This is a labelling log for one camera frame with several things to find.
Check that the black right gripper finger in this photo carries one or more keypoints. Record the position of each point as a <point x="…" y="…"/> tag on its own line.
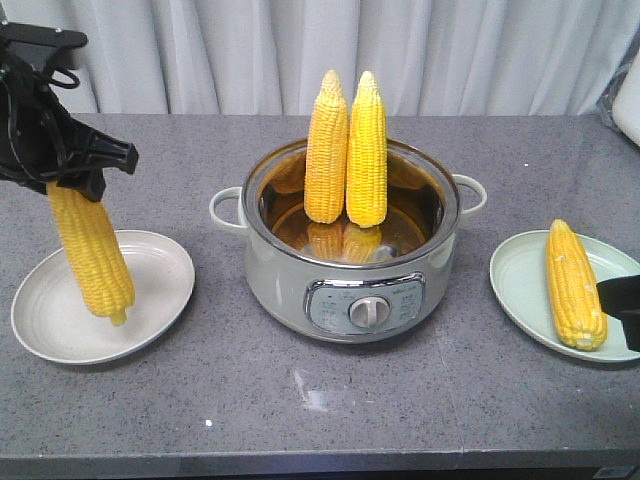
<point x="631" y="327"/>
<point x="619" y="295"/>

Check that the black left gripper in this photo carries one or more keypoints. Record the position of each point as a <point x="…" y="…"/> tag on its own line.
<point x="42" y="143"/>

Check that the yellow corn cob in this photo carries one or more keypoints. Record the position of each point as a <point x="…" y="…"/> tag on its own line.
<point x="577" y="315"/>
<point x="325" y="166"/>
<point x="93" y="252"/>
<point x="366" y="187"/>

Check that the pale green round plate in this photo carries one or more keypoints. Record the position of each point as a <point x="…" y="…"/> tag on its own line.
<point x="518" y="277"/>

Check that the white pleated curtain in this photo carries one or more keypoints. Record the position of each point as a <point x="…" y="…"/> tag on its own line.
<point x="444" y="58"/>

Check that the white round plate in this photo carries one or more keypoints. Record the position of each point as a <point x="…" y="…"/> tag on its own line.
<point x="50" y="319"/>

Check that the white soy milk blender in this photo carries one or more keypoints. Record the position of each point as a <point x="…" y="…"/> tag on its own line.
<point x="626" y="107"/>

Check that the pale green electric cooking pot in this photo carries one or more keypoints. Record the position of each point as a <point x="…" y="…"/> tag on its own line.
<point x="339" y="282"/>

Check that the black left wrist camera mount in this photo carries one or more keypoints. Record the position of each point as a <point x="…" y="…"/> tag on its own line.
<point x="45" y="48"/>

